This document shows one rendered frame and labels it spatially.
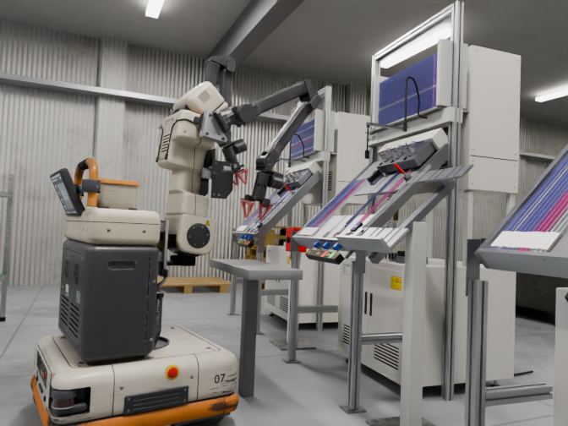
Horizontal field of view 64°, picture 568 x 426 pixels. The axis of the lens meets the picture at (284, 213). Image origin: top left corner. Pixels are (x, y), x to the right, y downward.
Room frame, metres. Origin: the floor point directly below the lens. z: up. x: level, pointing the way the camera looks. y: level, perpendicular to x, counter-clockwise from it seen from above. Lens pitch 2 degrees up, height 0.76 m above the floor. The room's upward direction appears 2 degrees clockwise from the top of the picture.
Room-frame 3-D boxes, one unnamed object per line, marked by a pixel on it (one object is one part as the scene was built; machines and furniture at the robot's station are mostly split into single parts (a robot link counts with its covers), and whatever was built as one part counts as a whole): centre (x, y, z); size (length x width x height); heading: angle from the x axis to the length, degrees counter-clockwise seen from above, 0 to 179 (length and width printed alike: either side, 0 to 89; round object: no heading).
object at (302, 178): (3.85, -0.11, 0.66); 1.01 x 0.73 x 1.31; 110
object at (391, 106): (2.47, -0.68, 1.52); 0.51 x 0.13 x 0.27; 20
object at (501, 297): (2.57, -0.77, 0.31); 0.70 x 0.65 x 0.62; 20
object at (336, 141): (3.93, -0.29, 0.95); 1.33 x 0.82 x 1.90; 110
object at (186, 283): (5.57, 1.20, 0.05); 1.15 x 0.79 x 0.10; 112
